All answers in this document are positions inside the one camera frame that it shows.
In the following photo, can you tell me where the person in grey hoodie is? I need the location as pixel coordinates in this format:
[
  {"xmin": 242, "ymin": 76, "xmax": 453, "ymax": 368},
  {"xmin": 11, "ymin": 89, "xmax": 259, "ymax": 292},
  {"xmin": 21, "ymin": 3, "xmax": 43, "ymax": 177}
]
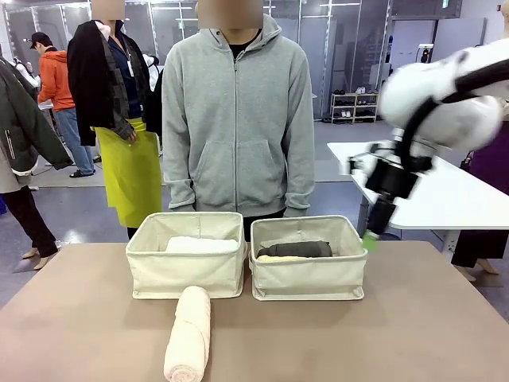
[{"xmin": 161, "ymin": 0, "xmax": 317, "ymax": 242}]

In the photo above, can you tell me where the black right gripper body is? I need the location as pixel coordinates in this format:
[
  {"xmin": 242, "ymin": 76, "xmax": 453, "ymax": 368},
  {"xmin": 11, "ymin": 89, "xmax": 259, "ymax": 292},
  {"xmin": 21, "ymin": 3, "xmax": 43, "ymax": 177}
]
[{"xmin": 364, "ymin": 156, "xmax": 420, "ymax": 218}]

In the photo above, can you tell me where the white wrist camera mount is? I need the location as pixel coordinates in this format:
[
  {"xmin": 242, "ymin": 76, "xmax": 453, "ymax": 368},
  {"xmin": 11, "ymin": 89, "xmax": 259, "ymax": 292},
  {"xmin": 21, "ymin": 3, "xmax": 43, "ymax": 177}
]
[{"xmin": 344, "ymin": 152, "xmax": 377, "ymax": 181}]

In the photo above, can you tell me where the yellow towel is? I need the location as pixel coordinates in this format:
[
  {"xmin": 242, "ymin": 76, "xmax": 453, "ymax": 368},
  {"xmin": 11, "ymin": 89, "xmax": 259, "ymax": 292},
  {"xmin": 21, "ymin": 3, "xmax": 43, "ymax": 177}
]
[{"xmin": 256, "ymin": 254, "xmax": 310, "ymax": 263}]

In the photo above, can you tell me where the white table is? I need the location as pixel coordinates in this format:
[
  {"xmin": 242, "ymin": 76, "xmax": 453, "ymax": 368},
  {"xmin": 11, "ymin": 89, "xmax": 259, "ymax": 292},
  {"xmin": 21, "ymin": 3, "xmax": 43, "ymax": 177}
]
[{"xmin": 326, "ymin": 141, "xmax": 509, "ymax": 252}]

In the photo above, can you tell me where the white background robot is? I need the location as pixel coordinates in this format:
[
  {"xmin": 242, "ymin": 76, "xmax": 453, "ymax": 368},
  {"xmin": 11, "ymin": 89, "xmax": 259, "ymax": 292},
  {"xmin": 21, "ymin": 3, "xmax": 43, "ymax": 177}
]
[{"xmin": 13, "ymin": 57, "xmax": 41, "ymax": 89}]

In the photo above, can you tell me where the person in orange hoodie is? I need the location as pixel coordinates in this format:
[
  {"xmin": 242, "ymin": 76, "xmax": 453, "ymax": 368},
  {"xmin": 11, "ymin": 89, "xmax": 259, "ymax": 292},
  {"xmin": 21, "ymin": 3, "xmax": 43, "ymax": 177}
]
[{"xmin": 30, "ymin": 31, "xmax": 97, "ymax": 179}]

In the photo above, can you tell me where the dark grey towel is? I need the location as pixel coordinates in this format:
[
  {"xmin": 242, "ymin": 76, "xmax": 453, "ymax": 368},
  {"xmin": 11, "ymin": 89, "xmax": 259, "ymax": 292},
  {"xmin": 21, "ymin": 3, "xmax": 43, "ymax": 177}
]
[{"xmin": 255, "ymin": 241, "xmax": 334, "ymax": 258}]

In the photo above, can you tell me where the white towel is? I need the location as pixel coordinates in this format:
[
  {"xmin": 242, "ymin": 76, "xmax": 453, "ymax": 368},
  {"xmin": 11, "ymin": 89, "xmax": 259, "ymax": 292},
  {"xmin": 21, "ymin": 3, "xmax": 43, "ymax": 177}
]
[{"xmin": 164, "ymin": 236, "xmax": 239, "ymax": 255}]

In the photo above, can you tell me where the person in black trousers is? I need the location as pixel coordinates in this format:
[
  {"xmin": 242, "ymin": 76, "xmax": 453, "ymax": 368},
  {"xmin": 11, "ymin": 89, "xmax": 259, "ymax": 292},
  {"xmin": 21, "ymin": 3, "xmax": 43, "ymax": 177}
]
[{"xmin": 450, "ymin": 134, "xmax": 509, "ymax": 282}]

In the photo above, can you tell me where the person in black coat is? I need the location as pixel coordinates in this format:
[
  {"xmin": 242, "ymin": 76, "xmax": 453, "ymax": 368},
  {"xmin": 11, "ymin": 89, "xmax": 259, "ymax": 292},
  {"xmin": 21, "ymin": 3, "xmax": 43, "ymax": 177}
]
[{"xmin": 66, "ymin": 0, "xmax": 165, "ymax": 240}]

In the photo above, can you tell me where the wooden shoe rack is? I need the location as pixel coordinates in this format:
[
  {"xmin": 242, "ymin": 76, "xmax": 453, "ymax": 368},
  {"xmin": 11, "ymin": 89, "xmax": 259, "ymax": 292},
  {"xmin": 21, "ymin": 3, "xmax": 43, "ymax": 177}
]
[{"xmin": 330, "ymin": 92, "xmax": 381, "ymax": 125}]

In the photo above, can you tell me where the black corrugated cable bundle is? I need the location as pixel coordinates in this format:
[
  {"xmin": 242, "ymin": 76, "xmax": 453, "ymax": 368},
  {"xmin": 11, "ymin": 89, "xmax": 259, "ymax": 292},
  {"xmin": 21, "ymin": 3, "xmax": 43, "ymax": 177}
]
[{"xmin": 396, "ymin": 59, "xmax": 509, "ymax": 174}]

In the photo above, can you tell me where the cream fabric basket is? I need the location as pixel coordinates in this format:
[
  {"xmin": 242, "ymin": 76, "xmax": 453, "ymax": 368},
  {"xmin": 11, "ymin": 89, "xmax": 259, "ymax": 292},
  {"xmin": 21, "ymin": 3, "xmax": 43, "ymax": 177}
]
[
  {"xmin": 125, "ymin": 211, "xmax": 248, "ymax": 300},
  {"xmin": 248, "ymin": 215, "xmax": 369, "ymax": 302}
]

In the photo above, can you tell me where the pale pink rolled towel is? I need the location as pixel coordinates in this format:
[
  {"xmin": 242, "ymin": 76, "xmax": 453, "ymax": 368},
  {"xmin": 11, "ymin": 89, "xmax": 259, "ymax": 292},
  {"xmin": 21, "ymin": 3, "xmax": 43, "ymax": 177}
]
[{"xmin": 163, "ymin": 286, "xmax": 212, "ymax": 382}]

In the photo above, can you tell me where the person in dark green jacket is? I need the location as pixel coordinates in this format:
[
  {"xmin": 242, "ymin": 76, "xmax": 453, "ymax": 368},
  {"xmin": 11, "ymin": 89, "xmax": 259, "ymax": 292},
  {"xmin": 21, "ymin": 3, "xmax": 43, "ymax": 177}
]
[{"xmin": 0, "ymin": 55, "xmax": 75, "ymax": 272}]

